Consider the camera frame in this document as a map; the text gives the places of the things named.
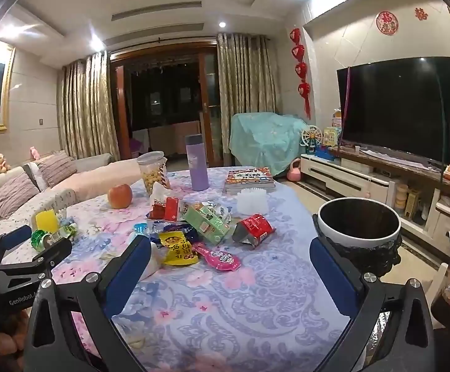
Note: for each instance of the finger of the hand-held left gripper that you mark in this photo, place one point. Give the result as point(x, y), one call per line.
point(15, 235)
point(54, 252)

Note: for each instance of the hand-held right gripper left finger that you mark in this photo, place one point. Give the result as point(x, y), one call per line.
point(132, 263)

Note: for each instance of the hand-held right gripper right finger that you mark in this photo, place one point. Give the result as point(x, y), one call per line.
point(331, 273)

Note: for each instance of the white pouch with blue cap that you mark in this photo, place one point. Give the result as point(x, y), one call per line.
point(156, 260)

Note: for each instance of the white bin with black bag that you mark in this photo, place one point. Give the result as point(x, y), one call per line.
point(364, 242)

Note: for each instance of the yellow snack packet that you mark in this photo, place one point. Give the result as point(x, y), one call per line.
point(176, 248)

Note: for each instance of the small red wrapper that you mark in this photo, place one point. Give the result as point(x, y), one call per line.
point(156, 210)

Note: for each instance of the blue and orange snack packet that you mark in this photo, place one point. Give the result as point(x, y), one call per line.
point(189, 234)

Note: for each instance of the red and white carton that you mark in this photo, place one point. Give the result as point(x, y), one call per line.
point(174, 209)

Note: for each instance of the white plastic bag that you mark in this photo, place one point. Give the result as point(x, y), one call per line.
point(157, 192)

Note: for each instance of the green carton box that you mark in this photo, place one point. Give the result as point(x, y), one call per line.
point(205, 221)

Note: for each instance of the pink snack packet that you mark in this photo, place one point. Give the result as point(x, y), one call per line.
point(219, 259)

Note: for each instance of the red snack packet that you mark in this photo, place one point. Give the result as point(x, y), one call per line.
point(254, 226)

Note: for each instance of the white printed wrapper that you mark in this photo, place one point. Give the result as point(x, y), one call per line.
point(217, 209)

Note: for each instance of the person's left hand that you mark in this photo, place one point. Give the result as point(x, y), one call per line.
point(14, 341)

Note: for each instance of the green tape roll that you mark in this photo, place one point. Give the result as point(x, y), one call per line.
point(39, 240)

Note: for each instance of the green small packet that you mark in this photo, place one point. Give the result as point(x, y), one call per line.
point(68, 230)

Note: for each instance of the yellow sponge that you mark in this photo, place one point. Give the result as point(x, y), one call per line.
point(46, 220)

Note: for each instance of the pink striped pillow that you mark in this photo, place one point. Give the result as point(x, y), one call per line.
point(14, 195)
point(56, 168)

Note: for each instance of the red apple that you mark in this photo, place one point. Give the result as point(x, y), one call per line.
point(119, 197)

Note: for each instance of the beige plush bear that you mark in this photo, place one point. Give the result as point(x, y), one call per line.
point(2, 162)

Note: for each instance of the pale floral sofa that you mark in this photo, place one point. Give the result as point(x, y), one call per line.
point(93, 178)

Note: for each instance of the pink plush toy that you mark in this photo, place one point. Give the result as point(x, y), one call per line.
point(34, 153)

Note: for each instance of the clear snack jar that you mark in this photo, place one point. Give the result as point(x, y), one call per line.
point(151, 174)

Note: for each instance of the white television cabinet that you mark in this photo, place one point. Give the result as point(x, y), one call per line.
point(345, 178)

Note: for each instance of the stack of round yellow boxes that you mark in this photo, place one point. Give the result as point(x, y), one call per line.
point(401, 197)

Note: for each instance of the pink kettlebell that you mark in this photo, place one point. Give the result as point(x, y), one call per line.
point(294, 172)

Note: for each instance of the yellow slatted basket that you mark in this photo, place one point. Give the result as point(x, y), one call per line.
point(413, 202)

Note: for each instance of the purple drink bottle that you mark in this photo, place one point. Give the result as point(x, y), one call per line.
point(198, 166)

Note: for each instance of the blue toy base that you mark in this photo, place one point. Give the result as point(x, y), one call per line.
point(325, 153)

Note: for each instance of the colourful book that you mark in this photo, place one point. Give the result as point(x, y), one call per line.
point(248, 176)

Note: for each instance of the yellow green toy board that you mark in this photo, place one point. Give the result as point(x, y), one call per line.
point(331, 136)

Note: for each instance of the ferris wheel toy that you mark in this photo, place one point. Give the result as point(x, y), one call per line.
point(310, 136)

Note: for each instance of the beige patterned curtain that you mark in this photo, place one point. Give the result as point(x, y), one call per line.
point(244, 85)
point(85, 104)

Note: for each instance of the teal cloth covered furniture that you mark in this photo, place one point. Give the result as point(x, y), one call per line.
point(263, 139)

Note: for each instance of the pink toy box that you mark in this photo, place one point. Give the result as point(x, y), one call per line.
point(337, 118)

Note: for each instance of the black flat television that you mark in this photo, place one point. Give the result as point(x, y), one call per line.
point(399, 104)

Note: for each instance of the wooden glass sliding door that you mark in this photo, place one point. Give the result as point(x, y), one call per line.
point(205, 85)

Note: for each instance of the round red wall decal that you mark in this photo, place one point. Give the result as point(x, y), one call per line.
point(387, 23)

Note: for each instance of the small red wall decal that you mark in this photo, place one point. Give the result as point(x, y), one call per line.
point(421, 13)

